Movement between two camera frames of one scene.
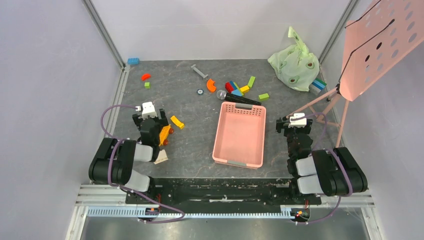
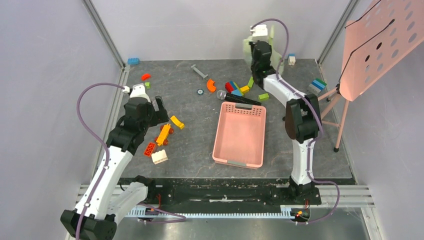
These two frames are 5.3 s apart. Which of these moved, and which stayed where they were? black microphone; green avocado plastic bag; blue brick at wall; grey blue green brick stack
Moved: green avocado plastic bag
Stayed: black microphone; grey blue green brick stack; blue brick at wall
